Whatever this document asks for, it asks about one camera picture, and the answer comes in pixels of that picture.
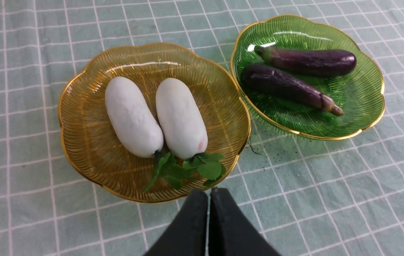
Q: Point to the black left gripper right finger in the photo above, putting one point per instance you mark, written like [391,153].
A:
[230,232]

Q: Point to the purple eggplant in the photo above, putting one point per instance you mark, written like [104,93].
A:
[316,63]
[272,81]

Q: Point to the amber glass plate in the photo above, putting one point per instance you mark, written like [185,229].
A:
[89,141]

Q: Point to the white radish with leaves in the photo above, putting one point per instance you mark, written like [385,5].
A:
[133,122]
[185,131]

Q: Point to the green glass plate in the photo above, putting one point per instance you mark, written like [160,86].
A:
[359,94]

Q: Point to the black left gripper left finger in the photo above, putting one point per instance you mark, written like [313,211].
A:
[186,234]

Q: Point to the green checkered tablecloth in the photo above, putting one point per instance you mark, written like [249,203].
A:
[306,197]

